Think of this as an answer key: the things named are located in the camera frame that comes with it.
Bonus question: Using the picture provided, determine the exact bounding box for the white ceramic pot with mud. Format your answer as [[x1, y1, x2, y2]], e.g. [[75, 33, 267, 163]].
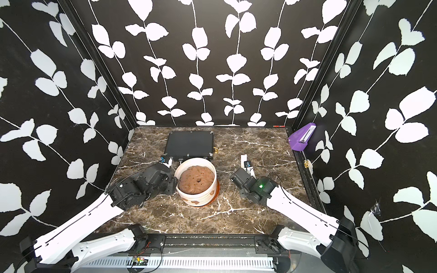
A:
[[174, 158, 220, 207]]

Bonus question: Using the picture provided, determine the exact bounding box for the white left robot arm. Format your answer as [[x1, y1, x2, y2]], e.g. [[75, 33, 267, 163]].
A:
[[20, 163, 176, 273]]

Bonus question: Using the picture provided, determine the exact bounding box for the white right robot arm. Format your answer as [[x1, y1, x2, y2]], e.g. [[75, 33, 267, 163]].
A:
[[230, 168, 361, 273]]

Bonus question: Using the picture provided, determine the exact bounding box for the black hard case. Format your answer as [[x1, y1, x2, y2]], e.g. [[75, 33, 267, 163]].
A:
[[163, 131, 214, 162]]

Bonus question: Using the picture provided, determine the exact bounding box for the purple wall bracket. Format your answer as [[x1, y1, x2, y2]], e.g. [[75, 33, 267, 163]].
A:
[[288, 122, 316, 151]]

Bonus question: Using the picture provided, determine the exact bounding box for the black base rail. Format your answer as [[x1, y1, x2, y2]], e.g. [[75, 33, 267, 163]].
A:
[[81, 233, 301, 263]]

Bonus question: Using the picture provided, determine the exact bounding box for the white perforated cable strip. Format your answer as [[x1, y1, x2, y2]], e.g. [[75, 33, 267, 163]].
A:
[[81, 257, 274, 271]]

